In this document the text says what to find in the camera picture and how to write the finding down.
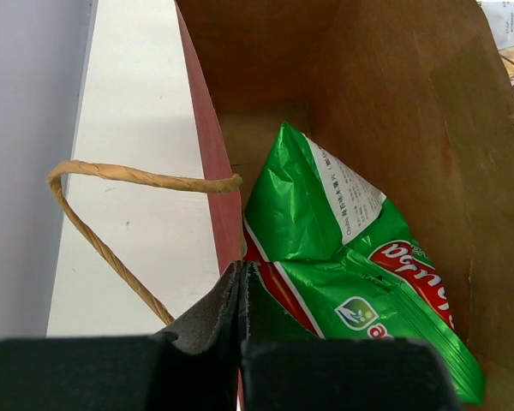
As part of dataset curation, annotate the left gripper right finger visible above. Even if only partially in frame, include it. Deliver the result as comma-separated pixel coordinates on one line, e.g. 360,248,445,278
240,263,463,410

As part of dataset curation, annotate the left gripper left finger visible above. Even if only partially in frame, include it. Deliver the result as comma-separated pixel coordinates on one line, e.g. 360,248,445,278
0,262,242,410

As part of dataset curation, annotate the green white chips bag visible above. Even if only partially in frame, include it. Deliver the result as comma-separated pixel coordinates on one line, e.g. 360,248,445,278
244,123,486,404

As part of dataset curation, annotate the red brown paper bag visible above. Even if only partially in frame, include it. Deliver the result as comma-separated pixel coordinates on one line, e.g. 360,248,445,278
48,1,514,410

